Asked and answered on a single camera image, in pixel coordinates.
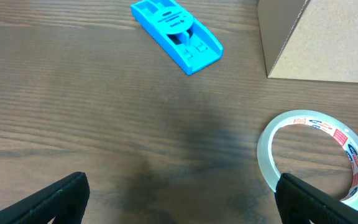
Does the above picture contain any clear adhesive tape roll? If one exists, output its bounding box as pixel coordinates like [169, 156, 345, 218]
[257, 110, 358, 210]

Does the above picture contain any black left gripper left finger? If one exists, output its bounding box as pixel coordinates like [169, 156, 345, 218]
[0, 172, 90, 224]

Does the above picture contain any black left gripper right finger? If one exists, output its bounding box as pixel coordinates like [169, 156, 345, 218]
[275, 173, 358, 224]

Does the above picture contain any blue plastic tape dispenser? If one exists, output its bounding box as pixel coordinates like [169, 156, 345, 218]
[131, 0, 224, 75]

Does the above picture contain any open cardboard box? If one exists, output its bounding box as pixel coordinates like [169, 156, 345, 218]
[257, 0, 358, 83]

